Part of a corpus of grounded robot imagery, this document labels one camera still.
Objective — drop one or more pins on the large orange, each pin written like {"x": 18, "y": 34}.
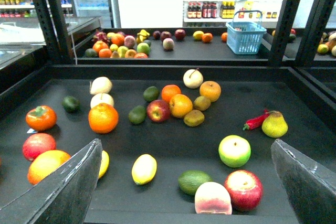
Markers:
{"x": 103, "y": 118}

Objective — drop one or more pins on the yellow orange mango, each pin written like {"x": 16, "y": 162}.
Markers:
{"x": 45, "y": 164}

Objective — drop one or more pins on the red apple centre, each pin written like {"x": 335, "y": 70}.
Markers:
{"x": 158, "y": 111}

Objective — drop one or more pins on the white pear lower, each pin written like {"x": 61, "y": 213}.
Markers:
{"x": 101, "y": 98}

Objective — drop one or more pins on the green avocado front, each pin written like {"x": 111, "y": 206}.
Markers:
{"x": 190, "y": 180}

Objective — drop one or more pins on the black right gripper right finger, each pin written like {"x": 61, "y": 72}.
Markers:
{"x": 309, "y": 185}

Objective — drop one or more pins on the white pear upper left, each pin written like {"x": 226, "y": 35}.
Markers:
{"x": 100, "y": 85}

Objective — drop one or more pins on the red apple left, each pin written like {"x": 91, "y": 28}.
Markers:
{"x": 37, "y": 144}

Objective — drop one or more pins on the black shelf tray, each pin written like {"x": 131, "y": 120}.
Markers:
{"x": 246, "y": 93}

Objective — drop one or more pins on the orange persimmon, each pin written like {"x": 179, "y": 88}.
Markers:
{"x": 41, "y": 118}

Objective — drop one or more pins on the green lime lower centre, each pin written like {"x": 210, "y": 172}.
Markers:
{"x": 137, "y": 115}

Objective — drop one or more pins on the yellow orange apple centre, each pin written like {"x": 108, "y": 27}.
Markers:
{"x": 180, "y": 105}

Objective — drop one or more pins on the golden pear right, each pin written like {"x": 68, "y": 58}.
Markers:
{"x": 211, "y": 90}

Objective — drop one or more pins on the brown kiwi lower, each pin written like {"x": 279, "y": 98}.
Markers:
{"x": 194, "y": 118}

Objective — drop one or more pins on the white pear with stem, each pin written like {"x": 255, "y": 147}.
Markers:
{"x": 193, "y": 78}

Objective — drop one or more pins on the brown kiwi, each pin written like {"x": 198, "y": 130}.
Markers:
{"x": 194, "y": 118}
{"x": 201, "y": 103}

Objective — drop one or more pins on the small orange centre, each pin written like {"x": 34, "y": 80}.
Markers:
{"x": 169, "y": 91}

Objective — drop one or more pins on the far blue shopping basket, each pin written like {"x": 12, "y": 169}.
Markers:
{"x": 244, "y": 38}

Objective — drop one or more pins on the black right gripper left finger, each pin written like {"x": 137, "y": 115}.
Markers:
{"x": 63, "y": 196}

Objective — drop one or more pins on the green apple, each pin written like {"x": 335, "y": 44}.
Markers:
{"x": 234, "y": 151}

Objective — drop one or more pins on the yellow lemon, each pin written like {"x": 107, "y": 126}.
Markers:
{"x": 144, "y": 169}
{"x": 105, "y": 160}

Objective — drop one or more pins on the dark green lime left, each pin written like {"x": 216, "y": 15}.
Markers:
{"x": 71, "y": 104}

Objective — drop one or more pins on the black shelf post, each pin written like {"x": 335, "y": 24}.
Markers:
{"x": 286, "y": 18}

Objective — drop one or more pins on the brown kiwi upper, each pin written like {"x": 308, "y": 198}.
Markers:
{"x": 201, "y": 103}

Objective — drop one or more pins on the pink white peach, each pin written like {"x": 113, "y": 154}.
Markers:
{"x": 212, "y": 198}

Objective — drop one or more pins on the red chili pepper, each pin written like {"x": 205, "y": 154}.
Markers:
{"x": 256, "y": 122}

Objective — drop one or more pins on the yellow green pear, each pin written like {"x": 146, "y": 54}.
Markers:
{"x": 275, "y": 125}

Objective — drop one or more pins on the green lime upper centre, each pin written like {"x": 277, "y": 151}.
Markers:
{"x": 151, "y": 93}

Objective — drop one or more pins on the red apple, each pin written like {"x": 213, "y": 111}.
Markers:
{"x": 245, "y": 190}
{"x": 158, "y": 111}
{"x": 37, "y": 144}

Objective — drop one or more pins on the red apple front right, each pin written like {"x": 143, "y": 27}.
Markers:
{"x": 245, "y": 190}

